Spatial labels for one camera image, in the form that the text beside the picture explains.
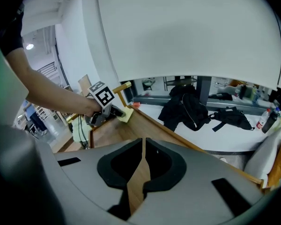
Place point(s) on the black jacket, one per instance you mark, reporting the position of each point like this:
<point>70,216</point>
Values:
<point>185,109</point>

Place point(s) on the white beanbag seat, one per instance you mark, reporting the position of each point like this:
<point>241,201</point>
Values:
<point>260,158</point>

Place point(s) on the large white roller blind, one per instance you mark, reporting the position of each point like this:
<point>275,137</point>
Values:
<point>189,32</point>

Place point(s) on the person's left forearm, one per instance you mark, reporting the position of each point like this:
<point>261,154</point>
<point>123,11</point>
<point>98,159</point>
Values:
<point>61,95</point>

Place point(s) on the clear bottle red label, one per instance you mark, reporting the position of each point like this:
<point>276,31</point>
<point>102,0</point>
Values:
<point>263,119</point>

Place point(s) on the red packet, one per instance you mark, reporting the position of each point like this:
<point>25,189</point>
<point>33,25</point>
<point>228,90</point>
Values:
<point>136,104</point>

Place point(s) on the yellow cloth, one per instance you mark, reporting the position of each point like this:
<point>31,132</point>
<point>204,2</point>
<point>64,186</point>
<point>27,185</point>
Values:
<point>126,116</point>

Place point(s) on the person's black clothing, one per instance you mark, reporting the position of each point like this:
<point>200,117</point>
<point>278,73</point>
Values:
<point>11,32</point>

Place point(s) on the white slipper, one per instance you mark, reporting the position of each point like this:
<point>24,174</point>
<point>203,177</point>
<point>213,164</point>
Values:
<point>223,159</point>

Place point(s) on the black bag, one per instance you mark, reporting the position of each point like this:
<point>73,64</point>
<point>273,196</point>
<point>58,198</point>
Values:
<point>234,118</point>

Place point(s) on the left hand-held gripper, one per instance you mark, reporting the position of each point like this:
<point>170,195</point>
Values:
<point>103,95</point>

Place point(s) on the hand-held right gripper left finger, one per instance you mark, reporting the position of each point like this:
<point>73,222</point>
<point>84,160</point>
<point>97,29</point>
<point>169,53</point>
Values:
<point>84,172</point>

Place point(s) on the brown cardboard sheet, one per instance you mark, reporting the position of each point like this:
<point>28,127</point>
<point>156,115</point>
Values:
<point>84,84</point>

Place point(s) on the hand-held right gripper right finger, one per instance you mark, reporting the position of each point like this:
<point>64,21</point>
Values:
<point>196,196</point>

